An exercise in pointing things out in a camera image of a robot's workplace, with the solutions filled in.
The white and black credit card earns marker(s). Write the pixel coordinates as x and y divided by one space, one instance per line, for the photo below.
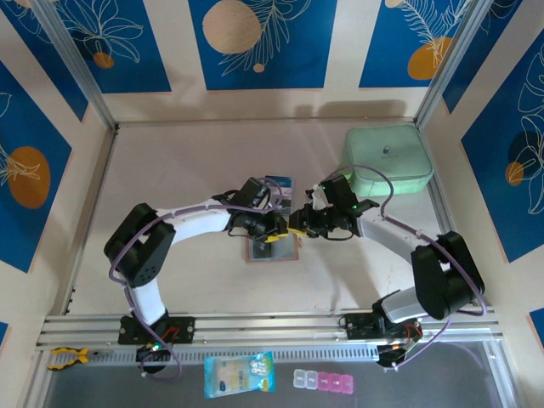
287 195

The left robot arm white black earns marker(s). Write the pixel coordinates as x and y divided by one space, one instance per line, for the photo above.
200 223

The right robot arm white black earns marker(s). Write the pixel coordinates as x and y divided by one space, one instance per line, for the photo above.
387 238

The mint green zip pouch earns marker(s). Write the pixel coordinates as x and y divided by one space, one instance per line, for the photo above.
391 149

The wet wipes pack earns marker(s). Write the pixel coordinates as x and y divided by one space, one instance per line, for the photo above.
238 376

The pink white pill organizer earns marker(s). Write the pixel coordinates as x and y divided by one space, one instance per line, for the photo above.
323 381

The aluminium mounting rail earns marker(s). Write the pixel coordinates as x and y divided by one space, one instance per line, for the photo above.
272 327

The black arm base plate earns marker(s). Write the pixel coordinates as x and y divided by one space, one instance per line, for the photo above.
183 329
357 327

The aluminium side rail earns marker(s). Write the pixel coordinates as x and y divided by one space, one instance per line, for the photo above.
442 204
97 191

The blue floral wall poster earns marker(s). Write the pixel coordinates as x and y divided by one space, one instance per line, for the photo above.
140 64
489 51
297 64
493 212
51 72
25 238
382 51

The aluminium frame post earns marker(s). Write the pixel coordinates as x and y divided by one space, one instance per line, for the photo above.
455 64
81 72

